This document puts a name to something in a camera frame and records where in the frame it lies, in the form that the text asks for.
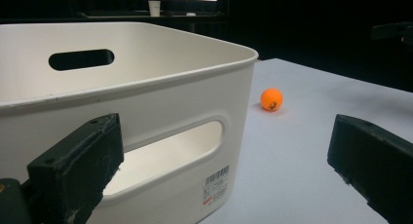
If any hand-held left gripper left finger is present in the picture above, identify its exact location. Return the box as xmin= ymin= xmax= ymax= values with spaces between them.
xmin=26 ymin=112 xmax=125 ymax=224

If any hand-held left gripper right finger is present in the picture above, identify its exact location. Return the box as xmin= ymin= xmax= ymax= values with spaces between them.
xmin=326 ymin=113 xmax=413 ymax=224

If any white plastic storage bin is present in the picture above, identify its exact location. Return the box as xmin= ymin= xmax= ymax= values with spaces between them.
xmin=0 ymin=21 xmax=260 ymax=224

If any orange ping pong ball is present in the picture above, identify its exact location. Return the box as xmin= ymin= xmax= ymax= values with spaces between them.
xmin=260 ymin=88 xmax=284 ymax=113

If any dark desk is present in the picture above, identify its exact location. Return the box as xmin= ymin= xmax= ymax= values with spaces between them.
xmin=0 ymin=11 xmax=228 ymax=33

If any white paper cup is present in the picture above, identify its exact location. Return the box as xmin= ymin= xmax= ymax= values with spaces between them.
xmin=148 ymin=0 xmax=162 ymax=18

